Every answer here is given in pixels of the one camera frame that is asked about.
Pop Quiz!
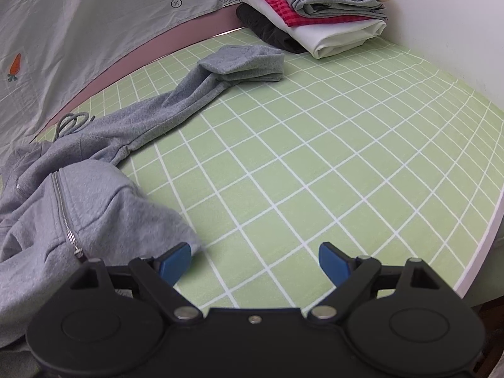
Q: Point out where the grey zip hoodie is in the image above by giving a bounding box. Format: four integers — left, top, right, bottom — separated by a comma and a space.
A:
1, 45, 284, 346

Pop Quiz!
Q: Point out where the green grid cutting mat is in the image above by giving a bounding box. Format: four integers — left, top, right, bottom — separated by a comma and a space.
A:
35, 26, 504, 312

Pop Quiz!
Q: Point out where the folded red plaid garment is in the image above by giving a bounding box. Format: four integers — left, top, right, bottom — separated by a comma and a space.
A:
264, 0, 371, 27

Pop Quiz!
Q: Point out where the folded black garment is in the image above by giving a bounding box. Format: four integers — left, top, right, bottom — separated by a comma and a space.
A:
236, 3, 306, 54

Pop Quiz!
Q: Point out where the folded white garment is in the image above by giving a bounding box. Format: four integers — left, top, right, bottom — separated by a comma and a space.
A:
241, 0, 386, 59

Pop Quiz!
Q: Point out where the grey printed backdrop sheet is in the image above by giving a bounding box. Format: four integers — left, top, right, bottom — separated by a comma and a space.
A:
1, 0, 239, 156

